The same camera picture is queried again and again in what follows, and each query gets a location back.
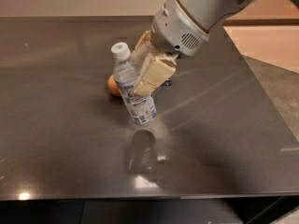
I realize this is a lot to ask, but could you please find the orange fruit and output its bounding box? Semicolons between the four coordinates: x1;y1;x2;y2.
107;76;121;97

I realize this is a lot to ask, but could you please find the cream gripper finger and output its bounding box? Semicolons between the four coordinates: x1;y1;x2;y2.
133;54;177;96
132;30;154;77

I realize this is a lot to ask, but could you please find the clear plastic water bottle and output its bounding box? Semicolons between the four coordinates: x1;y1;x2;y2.
111;42;156;125

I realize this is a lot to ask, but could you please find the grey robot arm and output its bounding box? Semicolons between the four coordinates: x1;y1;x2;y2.
132;0;299;96

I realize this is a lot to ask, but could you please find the dark blue snack packet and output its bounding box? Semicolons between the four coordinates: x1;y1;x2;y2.
162;79;172;87

